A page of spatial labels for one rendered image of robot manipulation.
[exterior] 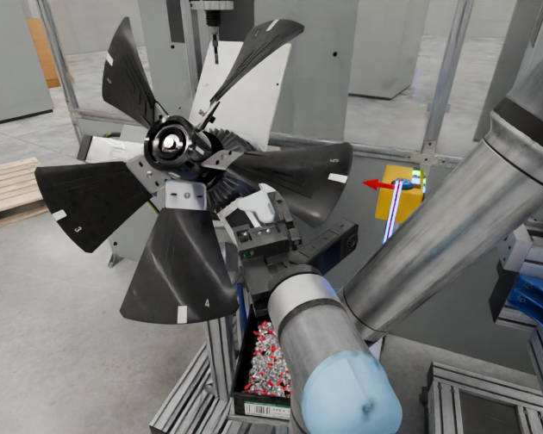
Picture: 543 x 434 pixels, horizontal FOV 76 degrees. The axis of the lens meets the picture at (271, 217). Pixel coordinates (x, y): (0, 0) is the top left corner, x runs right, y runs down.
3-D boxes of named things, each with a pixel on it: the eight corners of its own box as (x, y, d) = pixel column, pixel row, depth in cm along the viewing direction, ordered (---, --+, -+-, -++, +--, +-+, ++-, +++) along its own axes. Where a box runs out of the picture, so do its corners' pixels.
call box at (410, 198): (380, 195, 103) (386, 163, 98) (415, 201, 100) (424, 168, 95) (373, 223, 91) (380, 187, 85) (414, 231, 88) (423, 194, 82)
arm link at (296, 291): (346, 289, 34) (345, 342, 38) (327, 261, 38) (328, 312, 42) (273, 310, 32) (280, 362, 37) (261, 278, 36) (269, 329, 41)
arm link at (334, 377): (312, 480, 28) (321, 424, 23) (275, 363, 37) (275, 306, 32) (398, 452, 29) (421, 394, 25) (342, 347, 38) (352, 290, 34)
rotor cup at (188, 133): (165, 187, 82) (127, 170, 70) (180, 130, 84) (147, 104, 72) (218, 197, 78) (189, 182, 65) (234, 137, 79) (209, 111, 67)
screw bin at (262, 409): (251, 324, 82) (250, 302, 78) (322, 331, 80) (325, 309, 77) (231, 416, 64) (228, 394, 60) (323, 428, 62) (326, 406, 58)
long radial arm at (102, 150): (201, 163, 99) (178, 148, 88) (194, 189, 98) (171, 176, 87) (120, 150, 108) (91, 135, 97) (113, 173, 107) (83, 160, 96)
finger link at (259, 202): (229, 176, 51) (244, 222, 45) (267, 169, 52) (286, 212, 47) (231, 192, 54) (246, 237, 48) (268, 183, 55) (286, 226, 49)
